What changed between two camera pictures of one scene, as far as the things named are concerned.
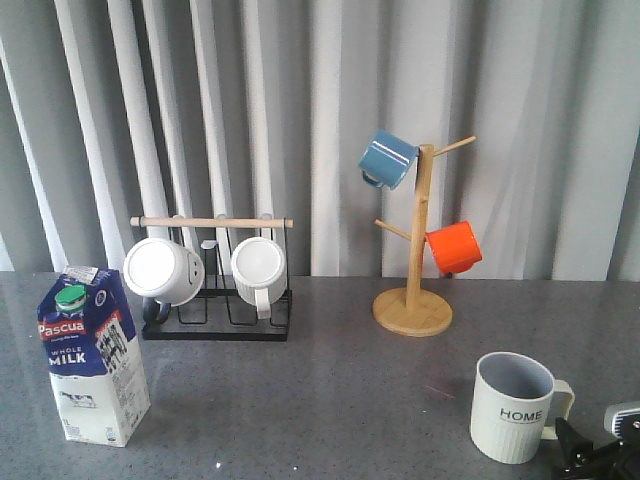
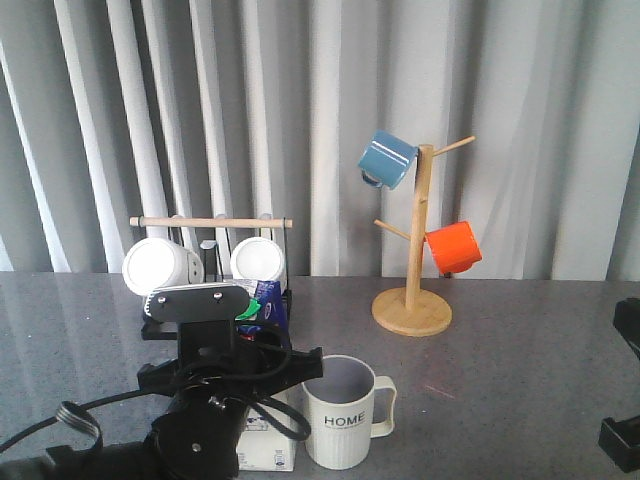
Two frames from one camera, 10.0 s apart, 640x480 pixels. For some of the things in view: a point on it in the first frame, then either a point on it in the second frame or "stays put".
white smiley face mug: (166, 274) stays put
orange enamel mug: (454, 246) stays put
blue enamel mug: (386, 159) stays put
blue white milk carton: (93, 355) → (261, 444)
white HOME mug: (512, 396) → (346, 407)
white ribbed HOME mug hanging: (259, 270) stays put
